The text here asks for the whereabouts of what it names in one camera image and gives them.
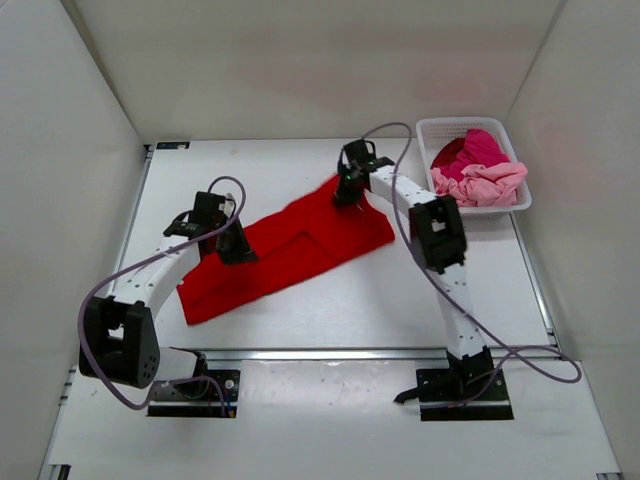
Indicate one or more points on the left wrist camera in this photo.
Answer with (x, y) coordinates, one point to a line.
(211, 210)

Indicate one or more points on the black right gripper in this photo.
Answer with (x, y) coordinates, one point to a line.
(342, 197)

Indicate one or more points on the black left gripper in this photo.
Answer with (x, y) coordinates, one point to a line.
(242, 253)

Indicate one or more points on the magenta t shirt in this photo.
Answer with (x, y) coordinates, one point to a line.
(481, 149)

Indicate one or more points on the light pink t shirt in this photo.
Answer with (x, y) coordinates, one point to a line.
(483, 187)

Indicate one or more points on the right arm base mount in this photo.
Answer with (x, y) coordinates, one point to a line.
(442, 396)

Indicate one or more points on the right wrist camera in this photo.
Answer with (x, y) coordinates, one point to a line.
(360, 151)

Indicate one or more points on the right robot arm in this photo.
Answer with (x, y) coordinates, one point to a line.
(437, 242)

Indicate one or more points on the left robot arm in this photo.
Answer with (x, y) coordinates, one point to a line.
(119, 329)

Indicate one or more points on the white plastic laundry basket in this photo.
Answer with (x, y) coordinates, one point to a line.
(433, 134)

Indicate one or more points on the dark red t shirt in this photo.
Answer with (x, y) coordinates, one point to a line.
(448, 154)

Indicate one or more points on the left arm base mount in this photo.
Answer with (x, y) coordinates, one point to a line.
(215, 397)

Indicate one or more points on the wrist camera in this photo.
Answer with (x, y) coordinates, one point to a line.
(360, 151)
(211, 210)

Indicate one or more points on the dark label sticker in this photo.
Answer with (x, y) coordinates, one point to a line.
(173, 145)

